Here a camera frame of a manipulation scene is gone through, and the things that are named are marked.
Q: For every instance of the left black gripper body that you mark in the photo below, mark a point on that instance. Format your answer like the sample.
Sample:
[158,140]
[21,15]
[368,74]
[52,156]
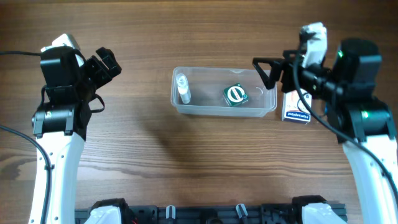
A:
[94,74]

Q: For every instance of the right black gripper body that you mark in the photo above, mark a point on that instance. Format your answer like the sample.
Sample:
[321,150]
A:
[314,79]

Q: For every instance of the white Hansaplast plaster box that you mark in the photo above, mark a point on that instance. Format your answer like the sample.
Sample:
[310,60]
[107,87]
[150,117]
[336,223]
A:
[293,109]

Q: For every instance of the green Zam-Buk ointment box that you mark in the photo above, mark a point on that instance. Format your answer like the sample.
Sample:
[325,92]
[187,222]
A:
[235,95]

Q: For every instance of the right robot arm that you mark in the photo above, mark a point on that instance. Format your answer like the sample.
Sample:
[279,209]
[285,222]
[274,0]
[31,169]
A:
[362,123]

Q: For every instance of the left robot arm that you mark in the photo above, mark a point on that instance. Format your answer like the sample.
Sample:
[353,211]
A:
[60,126]

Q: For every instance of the clear plastic container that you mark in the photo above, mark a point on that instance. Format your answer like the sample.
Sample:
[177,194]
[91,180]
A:
[221,92]

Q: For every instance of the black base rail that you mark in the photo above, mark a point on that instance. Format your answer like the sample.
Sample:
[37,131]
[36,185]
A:
[265,213]

